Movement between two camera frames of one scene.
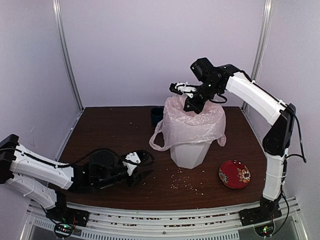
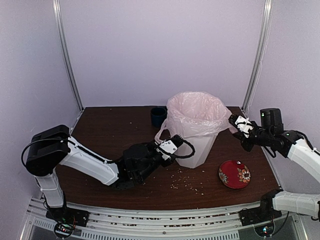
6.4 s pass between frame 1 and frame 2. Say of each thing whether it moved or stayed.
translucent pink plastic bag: moved
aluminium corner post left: stayed
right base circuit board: stayed
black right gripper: moved
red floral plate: stayed
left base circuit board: stayed
